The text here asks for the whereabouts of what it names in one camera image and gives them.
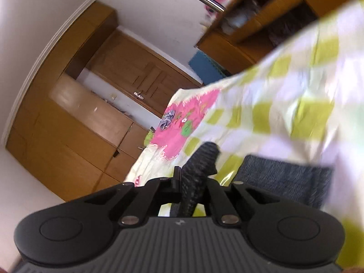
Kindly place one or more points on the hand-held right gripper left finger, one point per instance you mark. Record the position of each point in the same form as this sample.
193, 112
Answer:
176, 182

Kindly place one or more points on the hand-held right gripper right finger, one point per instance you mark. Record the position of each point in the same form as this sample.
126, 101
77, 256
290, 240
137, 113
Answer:
212, 188

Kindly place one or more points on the dark grey pants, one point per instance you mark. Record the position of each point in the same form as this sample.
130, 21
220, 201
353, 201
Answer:
284, 179

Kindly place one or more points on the green cloth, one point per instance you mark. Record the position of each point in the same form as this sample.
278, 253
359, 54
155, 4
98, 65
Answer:
148, 138

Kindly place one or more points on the bed with checkered quilt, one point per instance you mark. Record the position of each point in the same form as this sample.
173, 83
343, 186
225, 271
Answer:
278, 102

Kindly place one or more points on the wooden door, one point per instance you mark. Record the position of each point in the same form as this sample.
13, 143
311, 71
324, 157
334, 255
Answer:
148, 74

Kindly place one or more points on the wooden wardrobe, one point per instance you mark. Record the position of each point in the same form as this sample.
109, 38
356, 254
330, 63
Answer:
68, 136

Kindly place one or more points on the blue foam mat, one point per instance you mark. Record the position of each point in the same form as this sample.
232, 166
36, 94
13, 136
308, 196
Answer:
206, 68

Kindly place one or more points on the white items in cabinet shelf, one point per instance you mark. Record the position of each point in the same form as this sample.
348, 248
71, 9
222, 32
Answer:
236, 20

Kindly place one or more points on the wooden TV cabinet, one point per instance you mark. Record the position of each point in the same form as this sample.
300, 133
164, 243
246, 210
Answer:
256, 22

